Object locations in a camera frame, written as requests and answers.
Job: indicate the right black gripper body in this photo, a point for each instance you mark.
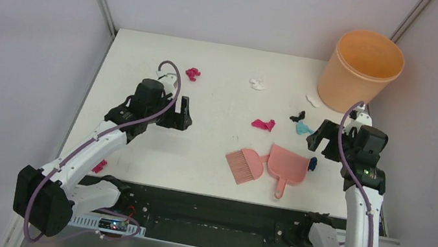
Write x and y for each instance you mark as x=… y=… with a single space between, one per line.
x=331 y=151

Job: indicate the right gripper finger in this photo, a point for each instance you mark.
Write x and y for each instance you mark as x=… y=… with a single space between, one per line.
x=326 y=128
x=313 y=141

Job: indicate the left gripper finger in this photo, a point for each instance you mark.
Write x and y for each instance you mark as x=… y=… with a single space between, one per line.
x=184 y=106
x=170 y=102

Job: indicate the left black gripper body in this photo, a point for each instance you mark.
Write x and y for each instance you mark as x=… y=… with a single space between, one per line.
x=174 y=117

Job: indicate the cyan paper scrap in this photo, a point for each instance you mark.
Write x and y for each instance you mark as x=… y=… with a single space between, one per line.
x=302 y=128

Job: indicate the white paper scrap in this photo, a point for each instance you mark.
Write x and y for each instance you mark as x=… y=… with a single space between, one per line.
x=257 y=84
x=313 y=101

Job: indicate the black paper scrap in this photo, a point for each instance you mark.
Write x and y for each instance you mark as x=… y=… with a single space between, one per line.
x=299 y=117

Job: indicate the pink dustpan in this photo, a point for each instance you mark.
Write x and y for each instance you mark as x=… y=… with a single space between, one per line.
x=288 y=167

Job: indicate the magenta paper scrap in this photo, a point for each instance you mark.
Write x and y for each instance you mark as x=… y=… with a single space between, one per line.
x=99 y=167
x=193 y=74
x=268 y=125

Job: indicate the pink hand brush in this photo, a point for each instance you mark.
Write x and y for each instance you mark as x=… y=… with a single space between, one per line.
x=246 y=165

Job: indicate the orange plastic bucket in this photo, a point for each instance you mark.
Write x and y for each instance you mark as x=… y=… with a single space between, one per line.
x=362 y=65

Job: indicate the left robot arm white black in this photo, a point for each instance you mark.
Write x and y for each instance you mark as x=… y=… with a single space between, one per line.
x=50 y=196

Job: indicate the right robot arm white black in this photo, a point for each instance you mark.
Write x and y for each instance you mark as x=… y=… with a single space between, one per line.
x=364 y=185

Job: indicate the dark blue paper scrap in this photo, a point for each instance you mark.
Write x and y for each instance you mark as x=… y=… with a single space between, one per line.
x=312 y=163

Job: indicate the magenta paper scrap top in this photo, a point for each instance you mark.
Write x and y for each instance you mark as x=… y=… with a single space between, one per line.
x=193 y=74

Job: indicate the left circuit board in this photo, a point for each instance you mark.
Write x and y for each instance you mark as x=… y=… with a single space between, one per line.
x=112 y=225

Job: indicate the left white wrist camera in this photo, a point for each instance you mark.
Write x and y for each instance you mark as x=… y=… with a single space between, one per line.
x=169 y=82

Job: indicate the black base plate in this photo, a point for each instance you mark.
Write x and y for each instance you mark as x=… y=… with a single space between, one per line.
x=207 y=221

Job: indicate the left white cable duct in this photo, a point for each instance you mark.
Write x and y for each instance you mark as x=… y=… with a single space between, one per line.
x=91 y=222

